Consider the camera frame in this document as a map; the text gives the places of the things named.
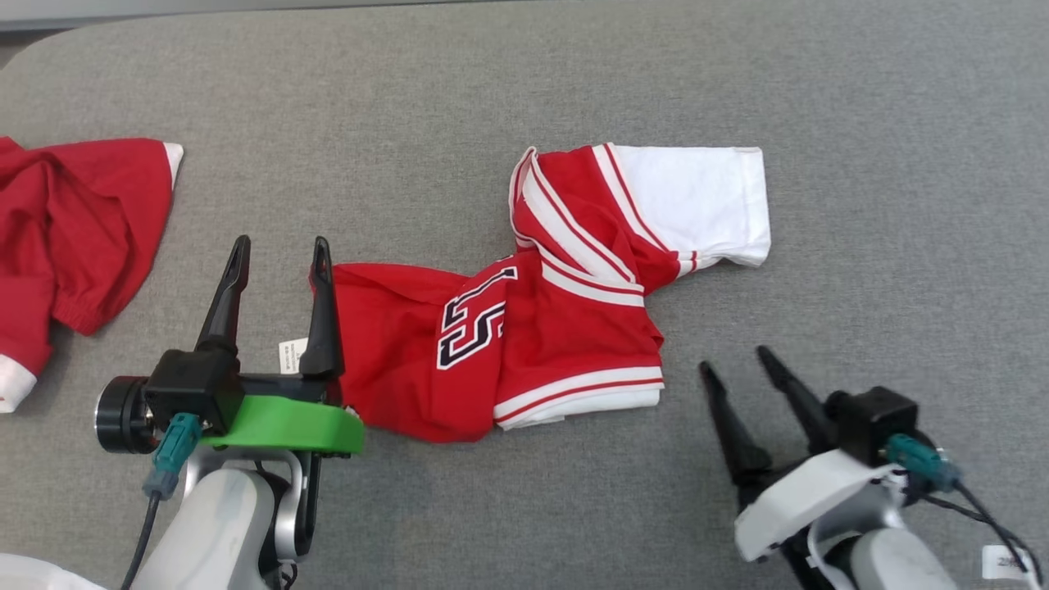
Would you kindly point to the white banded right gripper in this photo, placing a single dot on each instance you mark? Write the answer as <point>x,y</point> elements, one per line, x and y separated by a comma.
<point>811,496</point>

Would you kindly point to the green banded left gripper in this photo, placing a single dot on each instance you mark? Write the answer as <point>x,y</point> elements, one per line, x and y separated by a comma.
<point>287,426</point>

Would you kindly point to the red jersey with white stripes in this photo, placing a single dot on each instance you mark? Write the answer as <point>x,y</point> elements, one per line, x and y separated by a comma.
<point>574,328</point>

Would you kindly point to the red garment with elastic hem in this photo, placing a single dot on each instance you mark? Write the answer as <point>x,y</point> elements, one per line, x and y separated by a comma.
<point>82,213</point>

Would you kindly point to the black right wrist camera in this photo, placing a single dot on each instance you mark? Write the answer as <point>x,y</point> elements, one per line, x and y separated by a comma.
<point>877,418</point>

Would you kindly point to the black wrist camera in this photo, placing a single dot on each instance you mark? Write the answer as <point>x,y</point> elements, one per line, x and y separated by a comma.
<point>877,418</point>
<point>192,389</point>

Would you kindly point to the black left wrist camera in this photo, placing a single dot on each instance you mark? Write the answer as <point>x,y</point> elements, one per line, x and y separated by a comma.
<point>192,389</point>

